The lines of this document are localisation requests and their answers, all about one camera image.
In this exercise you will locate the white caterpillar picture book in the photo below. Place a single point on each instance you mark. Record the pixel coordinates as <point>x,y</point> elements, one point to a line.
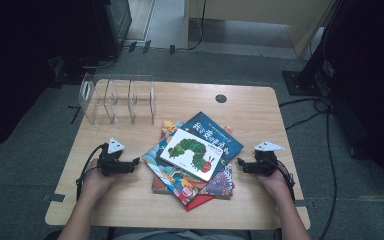
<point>183,140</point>

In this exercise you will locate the beige wooden cabinet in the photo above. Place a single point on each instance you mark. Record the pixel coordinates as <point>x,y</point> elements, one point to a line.
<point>263,13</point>

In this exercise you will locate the person's left hand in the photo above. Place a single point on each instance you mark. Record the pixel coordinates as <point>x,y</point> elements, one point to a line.
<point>95,183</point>

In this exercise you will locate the dark blue picture book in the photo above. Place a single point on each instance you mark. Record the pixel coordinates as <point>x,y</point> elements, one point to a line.
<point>213,131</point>

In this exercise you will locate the person's right hand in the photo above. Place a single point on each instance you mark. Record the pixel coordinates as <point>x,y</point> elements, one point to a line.
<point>276,185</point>

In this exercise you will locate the person's grey clothing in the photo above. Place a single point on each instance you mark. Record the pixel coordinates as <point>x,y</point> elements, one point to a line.
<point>180,235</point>

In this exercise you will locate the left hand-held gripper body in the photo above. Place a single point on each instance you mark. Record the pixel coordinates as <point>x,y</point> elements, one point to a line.
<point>111,165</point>

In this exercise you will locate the black curtain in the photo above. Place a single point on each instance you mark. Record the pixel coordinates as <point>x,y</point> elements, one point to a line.
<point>373,83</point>
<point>13,50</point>

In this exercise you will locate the black equipment cabinet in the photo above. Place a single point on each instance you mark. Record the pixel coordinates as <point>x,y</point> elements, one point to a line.
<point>113,26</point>

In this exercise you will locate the red picture book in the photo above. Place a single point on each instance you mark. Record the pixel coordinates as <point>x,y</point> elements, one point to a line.
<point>196,202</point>

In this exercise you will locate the grey floor tape piece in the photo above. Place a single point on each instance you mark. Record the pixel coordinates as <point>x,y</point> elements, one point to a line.
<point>301,202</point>
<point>53,197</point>

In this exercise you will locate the black metal stand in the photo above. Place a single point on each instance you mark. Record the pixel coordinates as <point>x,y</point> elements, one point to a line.
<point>300,83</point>

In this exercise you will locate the black floor stand base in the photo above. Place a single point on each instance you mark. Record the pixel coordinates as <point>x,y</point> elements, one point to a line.
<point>63,71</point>

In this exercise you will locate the light blue monsters picture book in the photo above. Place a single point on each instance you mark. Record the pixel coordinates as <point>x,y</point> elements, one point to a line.
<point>221,185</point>

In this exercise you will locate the clear acrylic book rack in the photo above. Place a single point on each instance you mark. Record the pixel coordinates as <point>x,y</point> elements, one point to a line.
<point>120,100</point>

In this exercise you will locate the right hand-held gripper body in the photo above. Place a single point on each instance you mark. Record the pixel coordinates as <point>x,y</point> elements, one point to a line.
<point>263,165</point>

